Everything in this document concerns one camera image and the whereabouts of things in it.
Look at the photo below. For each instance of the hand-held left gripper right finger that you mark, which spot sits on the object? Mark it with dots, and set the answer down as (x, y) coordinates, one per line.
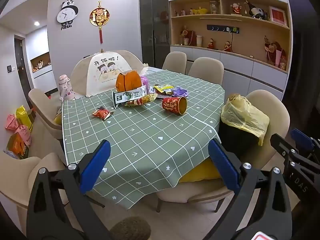
(225, 166)

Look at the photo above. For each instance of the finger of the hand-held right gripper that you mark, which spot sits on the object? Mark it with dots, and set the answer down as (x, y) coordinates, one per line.
(302, 136)
(281, 143)

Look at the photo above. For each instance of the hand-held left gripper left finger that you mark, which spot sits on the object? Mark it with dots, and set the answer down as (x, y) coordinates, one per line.
(96, 167)

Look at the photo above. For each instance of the yellow trash bag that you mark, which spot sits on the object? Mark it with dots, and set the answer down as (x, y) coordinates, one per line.
(245, 117)

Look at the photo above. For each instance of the yellow bordered snack packet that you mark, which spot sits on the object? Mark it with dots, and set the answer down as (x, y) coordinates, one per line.
(162, 89)

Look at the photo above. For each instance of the yellow seat cushion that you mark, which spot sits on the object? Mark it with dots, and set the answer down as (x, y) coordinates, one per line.
(200, 173)
(58, 118)

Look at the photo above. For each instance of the beige dining chair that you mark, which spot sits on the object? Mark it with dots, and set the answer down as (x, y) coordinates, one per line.
(175, 62)
(206, 70)
(15, 175)
(40, 105)
(272, 110)

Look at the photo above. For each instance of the green checkered tablecloth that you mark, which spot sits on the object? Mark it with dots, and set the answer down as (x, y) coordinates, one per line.
(140, 140)

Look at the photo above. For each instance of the small red snack packet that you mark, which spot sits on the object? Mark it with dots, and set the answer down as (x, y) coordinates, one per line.
(102, 113)

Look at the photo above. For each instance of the black white snack packet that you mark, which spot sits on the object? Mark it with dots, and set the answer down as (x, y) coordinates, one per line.
(127, 96)

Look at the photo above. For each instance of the red gold snack wrapper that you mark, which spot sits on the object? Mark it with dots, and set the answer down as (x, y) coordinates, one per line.
(140, 101)

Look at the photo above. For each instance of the pink gift bag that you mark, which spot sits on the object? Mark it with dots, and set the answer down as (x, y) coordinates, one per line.
(23, 133)
(12, 122)

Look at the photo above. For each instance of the red paper cup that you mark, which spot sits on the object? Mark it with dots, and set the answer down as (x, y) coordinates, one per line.
(172, 104)

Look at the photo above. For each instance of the bags on floor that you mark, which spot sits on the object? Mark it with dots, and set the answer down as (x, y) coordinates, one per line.
(16, 146)

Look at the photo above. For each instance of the pink water bottle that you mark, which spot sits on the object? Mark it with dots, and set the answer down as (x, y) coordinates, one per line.
(66, 90)

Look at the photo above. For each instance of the purple toy roller skate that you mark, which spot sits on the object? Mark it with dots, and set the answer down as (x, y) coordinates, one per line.
(180, 92)

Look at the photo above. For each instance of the beige mesh food cover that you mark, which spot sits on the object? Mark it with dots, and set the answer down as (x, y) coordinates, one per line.
(105, 80)

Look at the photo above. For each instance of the wrapped flower bouquet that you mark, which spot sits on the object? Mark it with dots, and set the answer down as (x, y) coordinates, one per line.
(275, 52)

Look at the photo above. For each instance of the yellow gift bag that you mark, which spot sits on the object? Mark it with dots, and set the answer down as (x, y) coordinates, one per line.
(23, 116)

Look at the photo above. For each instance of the orange snack bag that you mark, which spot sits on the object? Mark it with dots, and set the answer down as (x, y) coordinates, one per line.
(128, 81)

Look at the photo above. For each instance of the white base cabinet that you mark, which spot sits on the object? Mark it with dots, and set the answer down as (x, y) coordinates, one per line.
(237, 62)

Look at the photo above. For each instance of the pink toy box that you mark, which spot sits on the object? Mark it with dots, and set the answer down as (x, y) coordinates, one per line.
(144, 82)

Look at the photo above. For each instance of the small red figurine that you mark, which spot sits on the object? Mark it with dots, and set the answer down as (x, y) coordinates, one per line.
(211, 44)
(227, 47)

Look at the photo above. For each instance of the red framed picture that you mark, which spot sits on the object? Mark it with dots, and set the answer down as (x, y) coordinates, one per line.
(277, 15)

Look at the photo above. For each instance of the dark door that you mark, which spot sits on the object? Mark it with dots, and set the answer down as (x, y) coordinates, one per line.
(21, 67)

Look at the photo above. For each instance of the white cup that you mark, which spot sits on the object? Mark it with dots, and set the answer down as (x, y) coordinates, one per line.
(199, 41)

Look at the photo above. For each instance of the panda bottle holder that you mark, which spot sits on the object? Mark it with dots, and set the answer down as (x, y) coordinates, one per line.
(257, 12)

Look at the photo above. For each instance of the black power socket track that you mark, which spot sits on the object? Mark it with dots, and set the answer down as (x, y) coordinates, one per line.
(217, 28)

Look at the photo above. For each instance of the red gift bag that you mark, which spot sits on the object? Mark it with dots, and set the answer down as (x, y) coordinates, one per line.
(188, 37)

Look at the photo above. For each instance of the red fortune god figurine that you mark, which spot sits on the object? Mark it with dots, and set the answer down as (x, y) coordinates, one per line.
(235, 8)

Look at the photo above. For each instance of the dark glass cabinet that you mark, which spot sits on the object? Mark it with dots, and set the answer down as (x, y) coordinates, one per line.
(155, 30)

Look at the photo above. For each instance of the red gold hanging ornament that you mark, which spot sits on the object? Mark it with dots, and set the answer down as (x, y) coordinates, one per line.
(99, 16)

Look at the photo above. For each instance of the glass jar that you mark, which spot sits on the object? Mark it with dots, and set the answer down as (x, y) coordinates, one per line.
(214, 7)

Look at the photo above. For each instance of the yellow toy figure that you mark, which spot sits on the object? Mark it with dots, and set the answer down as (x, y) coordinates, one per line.
(198, 11)

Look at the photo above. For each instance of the wooden wall shelf unit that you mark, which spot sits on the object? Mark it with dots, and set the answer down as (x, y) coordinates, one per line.
(250, 40)

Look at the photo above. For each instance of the lit wall niche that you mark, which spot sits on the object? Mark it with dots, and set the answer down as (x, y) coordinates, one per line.
(40, 63)

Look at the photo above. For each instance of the wall switch panel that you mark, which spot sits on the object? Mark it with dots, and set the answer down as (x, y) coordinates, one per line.
(10, 69)

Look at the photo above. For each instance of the panda wall clock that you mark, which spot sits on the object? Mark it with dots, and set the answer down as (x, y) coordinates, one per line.
(65, 13)

